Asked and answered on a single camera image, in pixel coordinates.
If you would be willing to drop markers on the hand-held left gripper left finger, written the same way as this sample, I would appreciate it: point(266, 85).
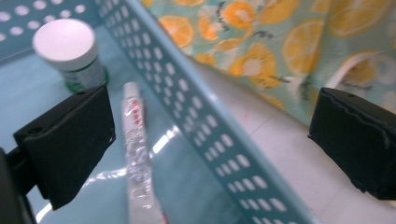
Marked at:
point(68, 143)

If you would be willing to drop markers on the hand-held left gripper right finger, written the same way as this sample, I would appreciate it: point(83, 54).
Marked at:
point(358, 146)

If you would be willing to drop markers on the white ointment tube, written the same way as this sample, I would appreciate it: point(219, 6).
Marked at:
point(137, 149)

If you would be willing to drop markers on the white capped green label bottle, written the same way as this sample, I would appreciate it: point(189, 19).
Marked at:
point(67, 49)

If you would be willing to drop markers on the citrus print tote bag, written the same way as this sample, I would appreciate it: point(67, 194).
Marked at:
point(280, 46)

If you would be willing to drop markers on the light blue plastic basket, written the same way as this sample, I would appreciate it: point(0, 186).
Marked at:
point(199, 124)

